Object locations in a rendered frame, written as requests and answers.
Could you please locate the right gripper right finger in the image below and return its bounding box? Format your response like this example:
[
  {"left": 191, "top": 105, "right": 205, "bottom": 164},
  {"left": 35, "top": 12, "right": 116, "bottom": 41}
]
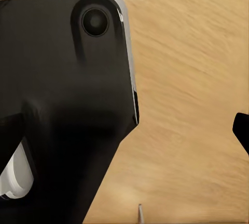
[{"left": 232, "top": 112, "right": 249, "bottom": 155}]

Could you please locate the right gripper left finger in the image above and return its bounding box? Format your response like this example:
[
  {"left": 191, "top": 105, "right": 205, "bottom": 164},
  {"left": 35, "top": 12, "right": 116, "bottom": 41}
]
[{"left": 0, "top": 113, "right": 27, "bottom": 175}]

